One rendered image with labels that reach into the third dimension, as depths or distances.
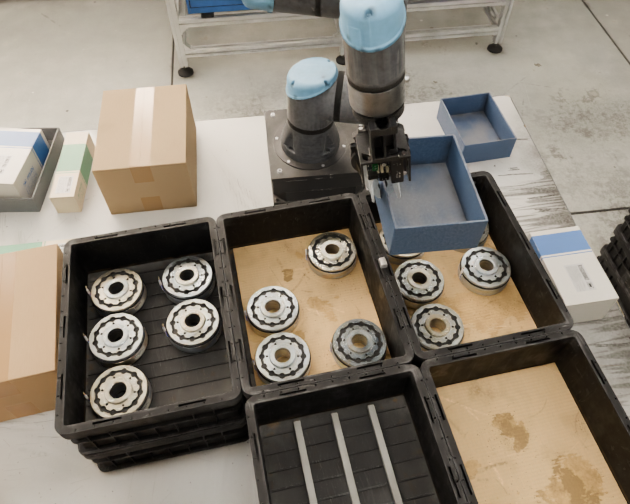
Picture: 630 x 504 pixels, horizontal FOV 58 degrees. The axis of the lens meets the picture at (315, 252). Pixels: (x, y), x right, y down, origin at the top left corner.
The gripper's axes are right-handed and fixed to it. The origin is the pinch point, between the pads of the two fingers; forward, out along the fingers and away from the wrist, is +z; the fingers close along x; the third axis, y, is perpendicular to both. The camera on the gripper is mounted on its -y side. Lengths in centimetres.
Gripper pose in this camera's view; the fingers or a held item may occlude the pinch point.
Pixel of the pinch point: (382, 188)
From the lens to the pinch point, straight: 95.0
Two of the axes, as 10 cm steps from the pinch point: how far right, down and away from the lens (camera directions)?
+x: 9.9, -1.5, -0.7
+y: 0.8, 8.1, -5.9
